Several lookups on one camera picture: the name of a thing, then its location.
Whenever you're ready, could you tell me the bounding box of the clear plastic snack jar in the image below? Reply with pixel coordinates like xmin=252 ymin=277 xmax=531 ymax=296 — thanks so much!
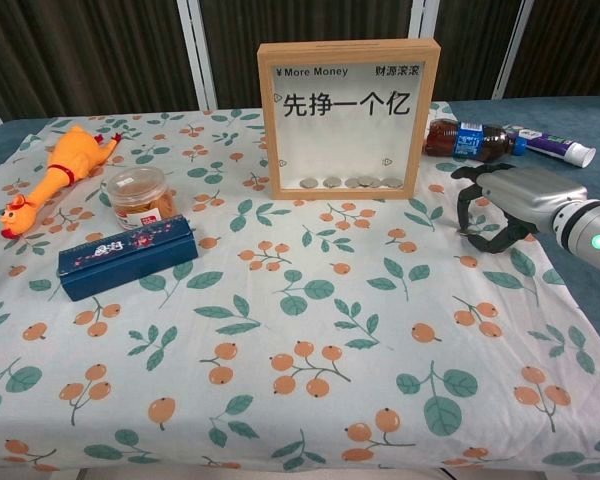
xmin=105 ymin=166 xmax=177 ymax=231

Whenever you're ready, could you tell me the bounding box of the dark blue rectangular box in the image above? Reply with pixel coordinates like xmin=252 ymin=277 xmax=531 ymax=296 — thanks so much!
xmin=57 ymin=213 xmax=200 ymax=303

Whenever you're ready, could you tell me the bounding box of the dark pleated curtain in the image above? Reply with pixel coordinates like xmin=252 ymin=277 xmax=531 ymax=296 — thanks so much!
xmin=0 ymin=0 xmax=201 ymax=121
xmin=199 ymin=0 xmax=524 ymax=109
xmin=502 ymin=0 xmax=600 ymax=99

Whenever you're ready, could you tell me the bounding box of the cola bottle with blue label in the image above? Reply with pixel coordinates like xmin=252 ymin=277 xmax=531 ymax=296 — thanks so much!
xmin=422 ymin=118 xmax=529 ymax=164

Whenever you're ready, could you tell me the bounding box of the fruit and leaf print tablecloth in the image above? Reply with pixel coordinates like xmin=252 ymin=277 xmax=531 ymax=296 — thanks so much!
xmin=0 ymin=102 xmax=600 ymax=474

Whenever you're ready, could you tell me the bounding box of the wooden frame money box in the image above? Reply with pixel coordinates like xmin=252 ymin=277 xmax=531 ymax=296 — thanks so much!
xmin=257 ymin=37 xmax=442 ymax=201

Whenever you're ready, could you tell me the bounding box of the purple and white toothpaste tube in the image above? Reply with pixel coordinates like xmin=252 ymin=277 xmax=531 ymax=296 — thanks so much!
xmin=502 ymin=124 xmax=597 ymax=169

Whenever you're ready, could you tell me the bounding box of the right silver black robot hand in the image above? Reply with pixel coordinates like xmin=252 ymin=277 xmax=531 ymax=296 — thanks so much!
xmin=451 ymin=163 xmax=589 ymax=255

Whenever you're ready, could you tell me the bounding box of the orange rubber chicken toy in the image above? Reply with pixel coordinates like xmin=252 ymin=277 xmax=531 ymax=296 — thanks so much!
xmin=0 ymin=124 xmax=124 ymax=240

